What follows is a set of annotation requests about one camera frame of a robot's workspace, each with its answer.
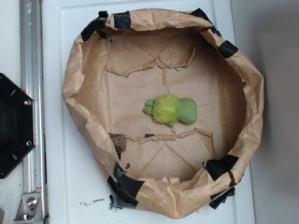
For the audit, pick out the aluminium extrusion rail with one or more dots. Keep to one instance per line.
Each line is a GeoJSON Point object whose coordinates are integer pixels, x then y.
{"type": "Point", "coordinates": [31, 53]}

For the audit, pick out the metal corner bracket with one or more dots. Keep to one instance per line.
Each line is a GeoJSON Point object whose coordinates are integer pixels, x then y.
{"type": "Point", "coordinates": [31, 209]}

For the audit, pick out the brown paper bag bin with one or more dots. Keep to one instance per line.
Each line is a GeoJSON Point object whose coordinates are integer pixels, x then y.
{"type": "Point", "coordinates": [120, 61]}

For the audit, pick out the green plush toy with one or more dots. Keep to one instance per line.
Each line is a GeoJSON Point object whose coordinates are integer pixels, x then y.
{"type": "Point", "coordinates": [169, 109]}

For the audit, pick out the brown rock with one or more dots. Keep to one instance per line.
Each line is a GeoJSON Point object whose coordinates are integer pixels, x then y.
{"type": "Point", "coordinates": [119, 141]}

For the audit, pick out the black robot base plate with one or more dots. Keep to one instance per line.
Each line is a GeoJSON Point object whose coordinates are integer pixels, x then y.
{"type": "Point", "coordinates": [16, 125]}

